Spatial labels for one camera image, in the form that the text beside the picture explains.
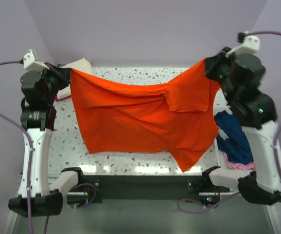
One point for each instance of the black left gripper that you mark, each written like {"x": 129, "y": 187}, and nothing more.
{"x": 64, "y": 74}

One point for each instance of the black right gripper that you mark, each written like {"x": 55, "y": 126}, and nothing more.
{"x": 211, "y": 61}

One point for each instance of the orange t-shirt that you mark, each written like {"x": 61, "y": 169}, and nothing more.
{"x": 176, "y": 116}

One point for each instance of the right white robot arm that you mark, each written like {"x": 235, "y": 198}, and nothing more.
{"x": 239, "y": 75}

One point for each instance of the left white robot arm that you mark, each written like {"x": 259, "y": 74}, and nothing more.
{"x": 36, "y": 197}

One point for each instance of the folded cream t-shirt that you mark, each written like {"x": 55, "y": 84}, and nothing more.
{"x": 82, "y": 65}

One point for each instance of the navy blue t-shirt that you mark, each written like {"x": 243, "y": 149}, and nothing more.
{"x": 236, "y": 145}

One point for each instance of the pink t-shirt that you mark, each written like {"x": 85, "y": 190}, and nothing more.
{"x": 239, "y": 166}

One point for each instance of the white perforated laundry basket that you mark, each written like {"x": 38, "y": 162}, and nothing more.
{"x": 220, "y": 104}

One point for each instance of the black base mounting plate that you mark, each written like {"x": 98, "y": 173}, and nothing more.
{"x": 144, "y": 187}

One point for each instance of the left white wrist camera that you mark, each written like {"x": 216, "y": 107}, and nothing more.
{"x": 31, "y": 62}

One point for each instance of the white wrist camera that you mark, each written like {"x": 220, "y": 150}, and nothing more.
{"x": 248, "y": 44}
{"x": 31, "y": 62}

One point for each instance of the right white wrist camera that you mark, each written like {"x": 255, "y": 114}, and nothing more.
{"x": 248, "y": 44}

